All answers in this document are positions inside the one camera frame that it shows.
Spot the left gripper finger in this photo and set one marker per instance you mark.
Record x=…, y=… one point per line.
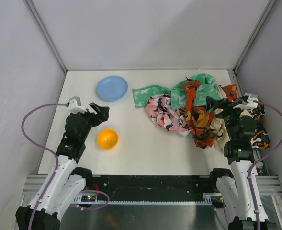
x=103, y=115
x=95, y=107

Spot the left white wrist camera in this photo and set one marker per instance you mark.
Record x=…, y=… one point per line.
x=74, y=105

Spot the orange red patterned cloth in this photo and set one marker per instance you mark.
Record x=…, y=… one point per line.
x=198, y=119

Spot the white cable duct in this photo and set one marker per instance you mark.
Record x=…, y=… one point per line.
x=206, y=200

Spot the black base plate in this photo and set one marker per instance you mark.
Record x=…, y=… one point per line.
x=142, y=188

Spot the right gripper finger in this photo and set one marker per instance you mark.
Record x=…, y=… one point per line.
x=212, y=102
x=210, y=109

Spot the green white cloth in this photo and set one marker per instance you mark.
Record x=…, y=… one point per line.
x=208, y=87

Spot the dark orange patterned cloth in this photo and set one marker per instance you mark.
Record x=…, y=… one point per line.
x=260, y=139

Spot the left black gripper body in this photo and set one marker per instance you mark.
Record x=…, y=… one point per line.
x=93, y=116

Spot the blue plate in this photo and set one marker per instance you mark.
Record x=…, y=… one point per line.
x=112, y=88

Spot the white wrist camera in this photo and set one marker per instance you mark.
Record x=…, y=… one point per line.
x=74, y=105
x=246, y=102

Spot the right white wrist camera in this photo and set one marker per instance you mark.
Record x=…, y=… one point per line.
x=246, y=102

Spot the orange bowl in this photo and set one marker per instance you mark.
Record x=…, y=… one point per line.
x=107, y=139

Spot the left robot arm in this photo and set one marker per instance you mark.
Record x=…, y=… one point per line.
x=65, y=180

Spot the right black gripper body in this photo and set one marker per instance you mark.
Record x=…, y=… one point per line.
x=224, y=109

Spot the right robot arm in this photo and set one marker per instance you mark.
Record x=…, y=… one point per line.
x=237, y=185

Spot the pink navy patterned cloth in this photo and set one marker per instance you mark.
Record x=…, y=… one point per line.
x=160, y=111

